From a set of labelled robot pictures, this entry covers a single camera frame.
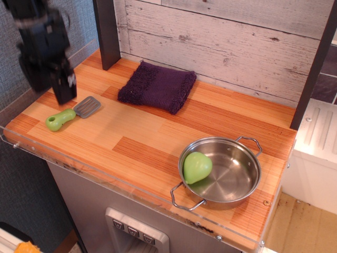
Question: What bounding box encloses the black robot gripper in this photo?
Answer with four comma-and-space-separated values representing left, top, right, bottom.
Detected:
16, 12, 77, 104

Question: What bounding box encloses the green handled grey spatula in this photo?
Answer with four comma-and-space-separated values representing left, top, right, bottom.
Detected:
45, 96, 101, 132

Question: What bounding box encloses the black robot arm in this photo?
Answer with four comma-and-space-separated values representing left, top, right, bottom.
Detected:
4, 1, 77, 104

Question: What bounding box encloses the purple folded towel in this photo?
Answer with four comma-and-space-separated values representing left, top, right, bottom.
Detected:
117, 61, 196, 115

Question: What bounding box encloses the clear acrylic table guard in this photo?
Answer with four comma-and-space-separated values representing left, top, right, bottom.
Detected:
1, 51, 296, 252

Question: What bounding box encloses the yellow orange cloth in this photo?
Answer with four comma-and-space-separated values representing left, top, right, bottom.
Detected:
14, 241, 41, 253

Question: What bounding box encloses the green plastic pear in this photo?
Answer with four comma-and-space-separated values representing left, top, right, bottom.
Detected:
183, 152, 213, 184

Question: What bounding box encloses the silver dispenser panel with buttons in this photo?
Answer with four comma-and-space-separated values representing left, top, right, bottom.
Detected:
105, 207, 170, 252

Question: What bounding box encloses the stainless steel pan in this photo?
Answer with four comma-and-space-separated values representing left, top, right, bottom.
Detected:
171, 136, 262, 211

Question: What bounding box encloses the white plastic container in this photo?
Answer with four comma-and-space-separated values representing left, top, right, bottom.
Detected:
281, 99, 336, 213

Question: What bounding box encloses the dark right vertical post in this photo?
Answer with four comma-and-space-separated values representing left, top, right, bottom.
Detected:
290, 1, 336, 130

